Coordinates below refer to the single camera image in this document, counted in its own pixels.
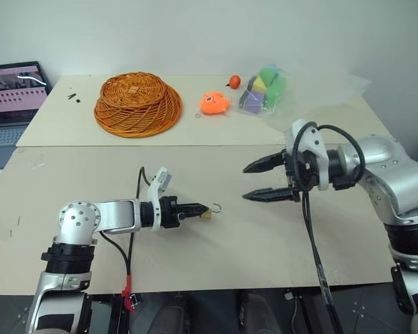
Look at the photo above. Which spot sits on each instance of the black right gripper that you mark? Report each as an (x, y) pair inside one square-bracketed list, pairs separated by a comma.
[(306, 172)]

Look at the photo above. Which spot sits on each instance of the open laptop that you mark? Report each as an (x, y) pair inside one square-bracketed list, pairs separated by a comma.
[(10, 97)]

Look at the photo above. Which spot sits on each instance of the orange wicker basket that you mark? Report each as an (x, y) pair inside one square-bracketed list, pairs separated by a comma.
[(136, 104)]

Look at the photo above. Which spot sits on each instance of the orange plush fish toy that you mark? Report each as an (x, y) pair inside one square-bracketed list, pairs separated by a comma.
[(214, 103)]

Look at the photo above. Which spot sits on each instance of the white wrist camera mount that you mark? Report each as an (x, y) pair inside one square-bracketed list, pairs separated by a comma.
[(162, 177), (315, 142)]

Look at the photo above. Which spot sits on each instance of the long green foam cylinder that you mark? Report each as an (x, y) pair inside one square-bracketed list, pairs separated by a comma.
[(276, 91)]

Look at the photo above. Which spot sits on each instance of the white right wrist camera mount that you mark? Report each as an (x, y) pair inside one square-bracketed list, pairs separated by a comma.
[(315, 142)]

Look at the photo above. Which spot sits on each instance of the clear bag of foam blocks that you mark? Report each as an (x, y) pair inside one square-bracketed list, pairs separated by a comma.
[(270, 113)]

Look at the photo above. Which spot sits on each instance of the small metal hook tag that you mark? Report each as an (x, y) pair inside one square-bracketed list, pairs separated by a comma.
[(207, 215)]

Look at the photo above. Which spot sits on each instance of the small orange tomato toy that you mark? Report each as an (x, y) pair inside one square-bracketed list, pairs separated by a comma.
[(234, 81)]

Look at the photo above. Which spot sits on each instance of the yellow foam wedge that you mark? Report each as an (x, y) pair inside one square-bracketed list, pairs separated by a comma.
[(259, 86)]

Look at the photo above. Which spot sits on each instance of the round green foam block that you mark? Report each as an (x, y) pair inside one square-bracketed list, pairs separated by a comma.
[(267, 74)]

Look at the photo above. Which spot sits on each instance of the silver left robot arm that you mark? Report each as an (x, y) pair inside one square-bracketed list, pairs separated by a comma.
[(115, 215)]

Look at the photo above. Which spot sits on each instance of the purple foam block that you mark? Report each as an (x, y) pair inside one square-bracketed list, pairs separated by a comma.
[(252, 102)]

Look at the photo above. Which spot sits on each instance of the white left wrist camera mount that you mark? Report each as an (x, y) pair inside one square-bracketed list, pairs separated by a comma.
[(162, 177)]

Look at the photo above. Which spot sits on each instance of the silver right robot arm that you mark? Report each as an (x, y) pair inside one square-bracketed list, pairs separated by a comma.
[(386, 163)]

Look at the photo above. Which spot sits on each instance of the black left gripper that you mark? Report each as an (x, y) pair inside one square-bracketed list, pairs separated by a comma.
[(169, 212)]

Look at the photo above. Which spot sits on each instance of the white power plug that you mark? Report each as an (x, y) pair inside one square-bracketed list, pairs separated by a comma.
[(289, 296)]

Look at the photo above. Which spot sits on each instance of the crumpled clear plastic bag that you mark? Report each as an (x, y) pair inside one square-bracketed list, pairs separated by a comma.
[(334, 90)]

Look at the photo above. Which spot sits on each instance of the dark rounded shape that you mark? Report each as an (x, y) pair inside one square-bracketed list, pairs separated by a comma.
[(254, 313)]

